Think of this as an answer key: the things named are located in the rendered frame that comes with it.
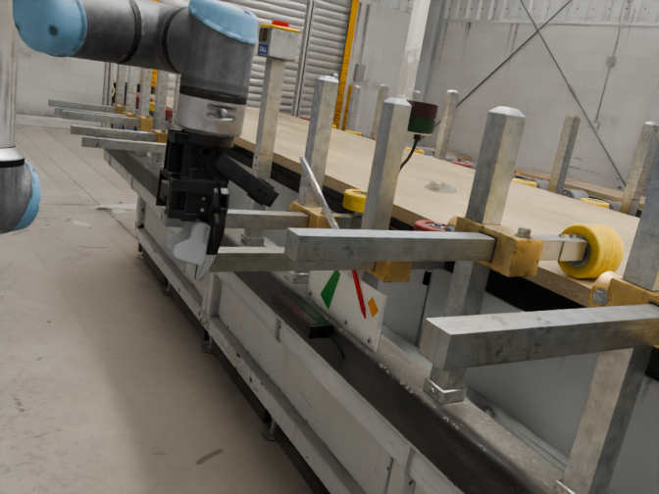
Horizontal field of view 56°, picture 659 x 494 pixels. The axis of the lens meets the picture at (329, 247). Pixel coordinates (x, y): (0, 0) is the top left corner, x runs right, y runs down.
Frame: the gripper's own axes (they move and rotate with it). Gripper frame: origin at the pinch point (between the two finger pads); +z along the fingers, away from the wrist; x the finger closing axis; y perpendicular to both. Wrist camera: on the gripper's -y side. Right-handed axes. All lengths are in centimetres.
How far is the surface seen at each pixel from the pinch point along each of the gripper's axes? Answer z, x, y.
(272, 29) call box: -39, -52, -27
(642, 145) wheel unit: -30, -32, -138
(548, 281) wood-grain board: -7, 22, -46
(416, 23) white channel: -61, -136, -123
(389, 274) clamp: -1.6, 4.7, -29.8
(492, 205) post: -18.0, 22.5, -30.5
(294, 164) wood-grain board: -8, -67, -45
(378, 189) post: -14.1, -2.8, -29.3
